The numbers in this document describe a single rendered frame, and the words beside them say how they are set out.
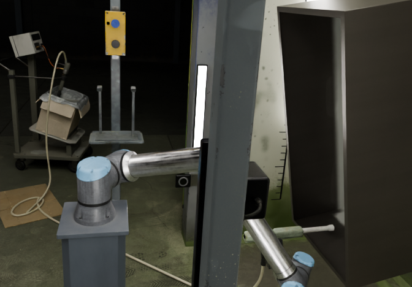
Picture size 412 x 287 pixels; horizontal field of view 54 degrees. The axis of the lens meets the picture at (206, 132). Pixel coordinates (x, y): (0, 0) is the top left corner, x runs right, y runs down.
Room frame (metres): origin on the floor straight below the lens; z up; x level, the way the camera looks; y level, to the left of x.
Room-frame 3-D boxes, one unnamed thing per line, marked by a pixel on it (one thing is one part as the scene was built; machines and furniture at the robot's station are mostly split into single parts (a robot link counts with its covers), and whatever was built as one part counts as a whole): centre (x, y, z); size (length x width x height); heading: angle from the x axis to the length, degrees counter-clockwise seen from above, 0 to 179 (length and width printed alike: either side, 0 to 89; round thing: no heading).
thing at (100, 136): (2.43, 0.56, 0.95); 0.26 x 0.15 x 0.32; 103
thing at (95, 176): (1.71, 0.49, 0.83); 0.17 x 0.15 x 0.18; 158
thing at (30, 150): (3.80, 1.55, 0.64); 0.73 x 0.50 x 1.27; 93
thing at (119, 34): (2.53, 0.59, 1.42); 0.12 x 0.06 x 0.26; 103
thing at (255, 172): (0.57, -0.05, 1.35); 0.09 x 0.07 x 0.07; 103
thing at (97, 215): (1.70, 0.50, 0.69); 0.19 x 0.19 x 0.10
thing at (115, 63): (2.58, 0.60, 0.82); 0.06 x 0.06 x 1.64; 13
